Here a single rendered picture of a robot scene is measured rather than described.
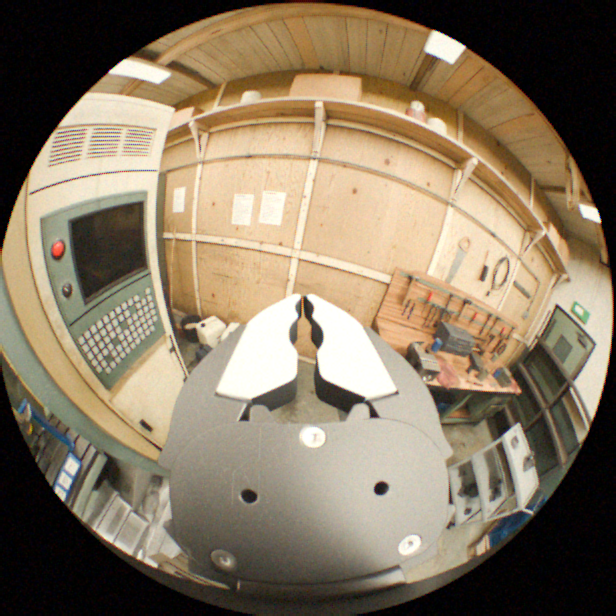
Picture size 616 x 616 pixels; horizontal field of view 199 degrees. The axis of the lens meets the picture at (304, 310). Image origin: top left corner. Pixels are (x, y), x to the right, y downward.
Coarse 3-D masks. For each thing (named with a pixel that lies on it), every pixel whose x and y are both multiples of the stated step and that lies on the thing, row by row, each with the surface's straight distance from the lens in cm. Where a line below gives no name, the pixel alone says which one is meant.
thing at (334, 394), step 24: (312, 312) 10; (336, 312) 10; (312, 336) 10; (336, 336) 8; (360, 336) 8; (336, 360) 7; (360, 360) 7; (336, 384) 6; (360, 384) 6; (384, 384) 7
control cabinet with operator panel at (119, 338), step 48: (96, 96) 89; (48, 144) 81; (96, 144) 82; (144, 144) 89; (48, 192) 76; (96, 192) 78; (144, 192) 82; (48, 240) 71; (96, 240) 75; (144, 240) 83; (48, 288) 76; (96, 288) 77; (144, 288) 86; (96, 336) 80; (144, 336) 93; (96, 384) 93; (144, 384) 112; (144, 432) 131
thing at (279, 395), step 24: (264, 312) 9; (288, 312) 9; (264, 336) 8; (288, 336) 8; (240, 360) 7; (264, 360) 7; (288, 360) 7; (240, 384) 6; (264, 384) 6; (288, 384) 6
